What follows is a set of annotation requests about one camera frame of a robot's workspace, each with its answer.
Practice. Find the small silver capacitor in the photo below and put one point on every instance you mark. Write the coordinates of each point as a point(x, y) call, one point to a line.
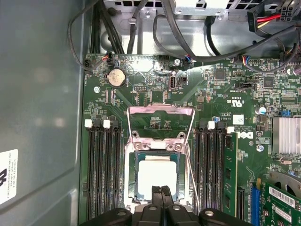
point(214, 118)
point(262, 111)

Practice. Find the silver finned heatsink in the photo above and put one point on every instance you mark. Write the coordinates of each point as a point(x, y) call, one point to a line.
point(287, 135)

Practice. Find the green motherboard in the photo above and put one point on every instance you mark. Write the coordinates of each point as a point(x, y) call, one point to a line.
point(216, 106)

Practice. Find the metal socket cover frame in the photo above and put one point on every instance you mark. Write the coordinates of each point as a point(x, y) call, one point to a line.
point(145, 110)

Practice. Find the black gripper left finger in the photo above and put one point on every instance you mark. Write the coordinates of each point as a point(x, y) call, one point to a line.
point(155, 195)

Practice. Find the graphics card with fan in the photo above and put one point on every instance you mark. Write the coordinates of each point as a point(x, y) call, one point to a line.
point(277, 212)

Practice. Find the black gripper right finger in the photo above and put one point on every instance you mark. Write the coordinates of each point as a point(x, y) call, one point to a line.
point(169, 195)

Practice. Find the green RAM stick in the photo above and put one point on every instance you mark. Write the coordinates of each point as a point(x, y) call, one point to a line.
point(230, 176)

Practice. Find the CPU socket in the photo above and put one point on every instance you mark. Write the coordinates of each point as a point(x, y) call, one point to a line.
point(131, 164)

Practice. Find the black RAM slot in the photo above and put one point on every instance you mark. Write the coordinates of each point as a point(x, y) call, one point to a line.
point(219, 169)
point(90, 164)
point(117, 164)
point(201, 169)
point(210, 169)
point(107, 164)
point(99, 164)

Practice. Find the blue expansion slot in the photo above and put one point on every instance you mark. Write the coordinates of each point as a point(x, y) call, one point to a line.
point(254, 204)

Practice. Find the black power connector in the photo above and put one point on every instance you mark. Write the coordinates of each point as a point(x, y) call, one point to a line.
point(253, 21)
point(285, 11)

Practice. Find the short black expansion slot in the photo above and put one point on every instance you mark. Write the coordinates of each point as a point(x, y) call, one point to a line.
point(241, 204)

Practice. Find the silver coin battery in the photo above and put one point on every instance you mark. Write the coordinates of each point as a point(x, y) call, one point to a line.
point(116, 77)

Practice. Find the silver square CPU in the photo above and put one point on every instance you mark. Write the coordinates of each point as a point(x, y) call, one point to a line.
point(156, 174)

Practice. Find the internal USB port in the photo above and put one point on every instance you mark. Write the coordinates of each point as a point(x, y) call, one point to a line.
point(172, 81)

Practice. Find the white label sticker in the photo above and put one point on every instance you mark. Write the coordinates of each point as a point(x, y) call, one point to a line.
point(8, 176)

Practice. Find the silver metal drive cage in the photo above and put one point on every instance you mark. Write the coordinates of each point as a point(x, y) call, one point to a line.
point(145, 35)

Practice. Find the black PC case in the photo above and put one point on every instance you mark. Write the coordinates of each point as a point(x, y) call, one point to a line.
point(35, 70)

